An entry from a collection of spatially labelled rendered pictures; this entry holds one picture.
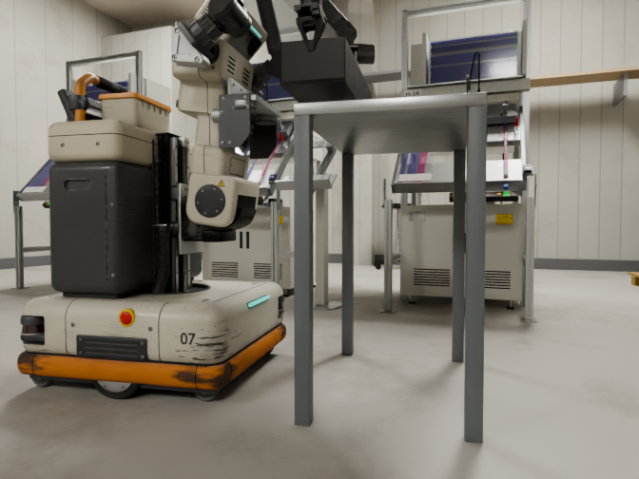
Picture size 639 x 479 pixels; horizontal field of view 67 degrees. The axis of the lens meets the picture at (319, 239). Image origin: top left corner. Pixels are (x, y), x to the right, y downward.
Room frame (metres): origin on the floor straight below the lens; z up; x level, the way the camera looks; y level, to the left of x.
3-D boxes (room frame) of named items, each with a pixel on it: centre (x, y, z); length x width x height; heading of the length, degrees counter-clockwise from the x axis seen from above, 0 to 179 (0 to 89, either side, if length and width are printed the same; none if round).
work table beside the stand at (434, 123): (1.48, -0.23, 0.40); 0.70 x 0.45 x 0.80; 167
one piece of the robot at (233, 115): (1.59, 0.24, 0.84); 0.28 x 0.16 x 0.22; 167
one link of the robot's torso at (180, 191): (1.67, 0.35, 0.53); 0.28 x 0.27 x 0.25; 167
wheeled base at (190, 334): (1.65, 0.52, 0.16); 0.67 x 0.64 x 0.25; 77
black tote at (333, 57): (1.52, -0.05, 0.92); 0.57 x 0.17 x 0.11; 167
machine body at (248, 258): (3.67, 0.42, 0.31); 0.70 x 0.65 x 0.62; 70
